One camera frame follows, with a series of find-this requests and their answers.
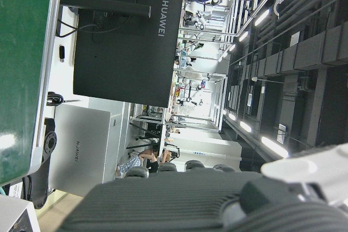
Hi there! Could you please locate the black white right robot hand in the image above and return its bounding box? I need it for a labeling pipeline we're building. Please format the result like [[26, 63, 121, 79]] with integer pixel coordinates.
[[58, 142, 348, 232]]

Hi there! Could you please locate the seated person plaid shirt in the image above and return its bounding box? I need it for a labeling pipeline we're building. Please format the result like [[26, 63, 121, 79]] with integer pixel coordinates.
[[115, 147, 160, 180]]

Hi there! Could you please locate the silver Huawei laptop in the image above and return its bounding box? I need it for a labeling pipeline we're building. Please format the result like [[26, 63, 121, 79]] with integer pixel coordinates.
[[48, 103, 130, 197]]

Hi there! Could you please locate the ceiling light panel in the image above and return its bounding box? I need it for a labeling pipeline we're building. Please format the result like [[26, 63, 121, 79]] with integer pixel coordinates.
[[254, 9, 272, 26], [259, 135, 290, 159], [239, 120, 253, 134]]

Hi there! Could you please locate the white conveyor control box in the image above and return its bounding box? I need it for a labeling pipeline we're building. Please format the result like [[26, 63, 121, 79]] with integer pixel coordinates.
[[0, 193, 41, 232]]

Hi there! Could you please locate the black Huawei monitor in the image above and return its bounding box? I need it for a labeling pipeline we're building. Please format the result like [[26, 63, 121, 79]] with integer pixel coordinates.
[[72, 0, 188, 109]]

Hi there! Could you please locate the green conveyor belt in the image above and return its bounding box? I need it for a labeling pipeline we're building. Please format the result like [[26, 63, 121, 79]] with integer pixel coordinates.
[[0, 0, 65, 186]]

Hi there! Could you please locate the black coiled cable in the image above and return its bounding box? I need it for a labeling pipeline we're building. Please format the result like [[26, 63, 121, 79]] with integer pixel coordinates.
[[46, 92, 65, 106]]

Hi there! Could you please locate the black desk cable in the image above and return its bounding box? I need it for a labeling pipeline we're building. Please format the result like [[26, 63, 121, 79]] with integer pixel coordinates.
[[55, 17, 98, 39]]

